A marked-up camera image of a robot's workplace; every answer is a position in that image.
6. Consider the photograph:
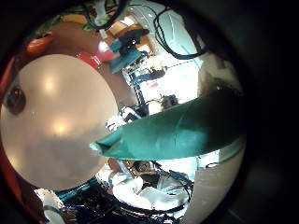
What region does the red flat object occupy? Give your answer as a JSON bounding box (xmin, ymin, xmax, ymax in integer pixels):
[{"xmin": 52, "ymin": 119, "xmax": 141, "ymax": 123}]
[{"xmin": 76, "ymin": 50, "xmax": 102, "ymax": 70}]

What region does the orange bowl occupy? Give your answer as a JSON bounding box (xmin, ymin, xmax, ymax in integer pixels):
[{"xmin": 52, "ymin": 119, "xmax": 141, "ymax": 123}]
[{"xmin": 25, "ymin": 32, "xmax": 54, "ymax": 59}]

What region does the teal ribbed panel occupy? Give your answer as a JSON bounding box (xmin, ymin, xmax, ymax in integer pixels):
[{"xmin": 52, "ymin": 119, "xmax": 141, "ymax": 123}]
[{"xmin": 55, "ymin": 176, "xmax": 101, "ymax": 202}]

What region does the black electronics box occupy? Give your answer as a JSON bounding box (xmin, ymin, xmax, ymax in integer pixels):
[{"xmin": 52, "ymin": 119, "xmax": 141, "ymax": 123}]
[{"xmin": 62, "ymin": 189, "xmax": 125, "ymax": 224}]

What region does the black hanging cable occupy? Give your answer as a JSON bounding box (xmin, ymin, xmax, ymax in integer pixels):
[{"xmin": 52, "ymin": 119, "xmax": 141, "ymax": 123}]
[{"xmin": 153, "ymin": 6, "xmax": 207, "ymax": 61}]

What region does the black cable loop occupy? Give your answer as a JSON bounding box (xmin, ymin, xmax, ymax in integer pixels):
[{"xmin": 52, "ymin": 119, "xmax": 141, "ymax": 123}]
[{"xmin": 81, "ymin": 0, "xmax": 129, "ymax": 32}]

